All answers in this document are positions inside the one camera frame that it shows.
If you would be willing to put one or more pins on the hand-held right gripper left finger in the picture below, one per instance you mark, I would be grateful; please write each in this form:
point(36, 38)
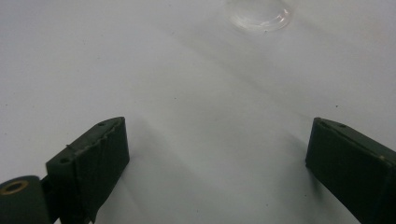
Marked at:
point(93, 165)

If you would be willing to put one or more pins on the clear glass cup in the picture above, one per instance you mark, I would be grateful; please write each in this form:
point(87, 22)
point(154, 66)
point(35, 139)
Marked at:
point(258, 14)

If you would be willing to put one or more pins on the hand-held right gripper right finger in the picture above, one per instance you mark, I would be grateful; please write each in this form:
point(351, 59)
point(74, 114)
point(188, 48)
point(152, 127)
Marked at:
point(351, 161)

